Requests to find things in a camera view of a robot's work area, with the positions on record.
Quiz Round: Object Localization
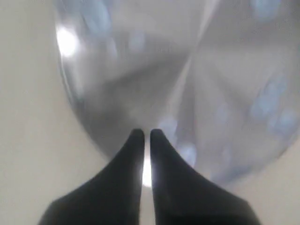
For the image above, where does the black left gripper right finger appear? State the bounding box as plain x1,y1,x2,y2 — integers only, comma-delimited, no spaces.
150,129,261,225

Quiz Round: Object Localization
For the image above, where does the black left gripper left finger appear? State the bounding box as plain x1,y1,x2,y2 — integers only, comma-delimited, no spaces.
39,129,144,225

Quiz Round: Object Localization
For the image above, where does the round steel plate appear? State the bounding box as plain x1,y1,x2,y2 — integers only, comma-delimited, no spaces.
54,0,300,186

